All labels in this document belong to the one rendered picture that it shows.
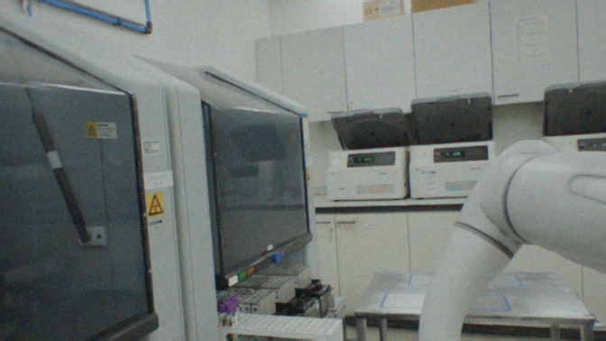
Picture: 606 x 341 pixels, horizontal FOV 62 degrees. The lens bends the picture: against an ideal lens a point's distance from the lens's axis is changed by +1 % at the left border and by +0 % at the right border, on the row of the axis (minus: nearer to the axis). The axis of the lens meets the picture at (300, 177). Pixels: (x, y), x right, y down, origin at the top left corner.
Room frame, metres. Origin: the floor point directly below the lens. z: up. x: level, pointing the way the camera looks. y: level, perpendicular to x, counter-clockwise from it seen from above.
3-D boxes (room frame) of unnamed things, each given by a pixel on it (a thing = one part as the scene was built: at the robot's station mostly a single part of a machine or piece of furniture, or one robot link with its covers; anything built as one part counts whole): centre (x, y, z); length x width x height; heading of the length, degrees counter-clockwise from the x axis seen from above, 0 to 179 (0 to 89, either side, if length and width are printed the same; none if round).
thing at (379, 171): (3.74, -0.55, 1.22); 0.62 x 0.56 x 0.64; 157
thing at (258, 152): (1.54, 0.32, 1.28); 0.61 x 0.51 x 0.63; 159
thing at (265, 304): (1.38, 0.13, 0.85); 0.12 x 0.02 x 0.06; 159
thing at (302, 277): (1.66, 0.02, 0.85); 0.12 x 0.02 x 0.06; 158
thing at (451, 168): (3.53, -1.09, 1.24); 0.62 x 0.56 x 0.69; 159
